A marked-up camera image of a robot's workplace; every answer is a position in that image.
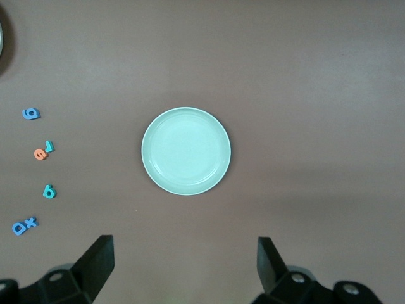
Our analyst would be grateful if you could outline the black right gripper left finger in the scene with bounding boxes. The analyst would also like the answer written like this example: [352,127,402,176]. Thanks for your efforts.
[0,234,115,304]

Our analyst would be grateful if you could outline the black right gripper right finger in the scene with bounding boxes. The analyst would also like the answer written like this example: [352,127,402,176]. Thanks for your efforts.
[252,236,383,304]

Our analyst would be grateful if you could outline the teal foam letter d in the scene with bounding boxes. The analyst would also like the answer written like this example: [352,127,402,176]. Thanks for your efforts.
[42,184,58,200]

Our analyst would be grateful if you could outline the blue foam letter D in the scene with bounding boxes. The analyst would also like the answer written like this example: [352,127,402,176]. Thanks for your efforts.
[11,221,29,236]

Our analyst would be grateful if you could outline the light green plate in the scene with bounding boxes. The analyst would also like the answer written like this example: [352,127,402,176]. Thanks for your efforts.
[140,106,232,196]

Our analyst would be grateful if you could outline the brown table cover sheet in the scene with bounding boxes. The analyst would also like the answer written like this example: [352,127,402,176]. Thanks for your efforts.
[0,0,405,304]

